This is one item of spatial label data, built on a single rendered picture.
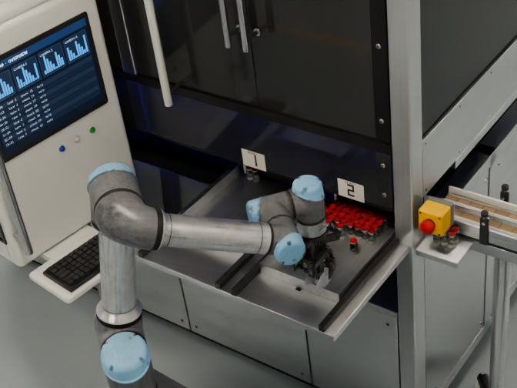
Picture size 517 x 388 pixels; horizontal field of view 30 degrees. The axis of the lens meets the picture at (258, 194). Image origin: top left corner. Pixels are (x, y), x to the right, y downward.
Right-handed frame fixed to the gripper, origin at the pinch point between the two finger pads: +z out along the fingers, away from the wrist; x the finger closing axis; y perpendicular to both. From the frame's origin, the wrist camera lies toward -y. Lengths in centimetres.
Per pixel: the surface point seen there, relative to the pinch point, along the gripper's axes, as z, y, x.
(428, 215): -10.7, -26.9, 17.8
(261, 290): 3.6, 7.1, -15.5
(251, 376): 92, -26, -56
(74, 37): -51, -10, -87
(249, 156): -11, -27, -42
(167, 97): -30, -21, -65
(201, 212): 3, -13, -52
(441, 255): 3.7, -28.6, 20.5
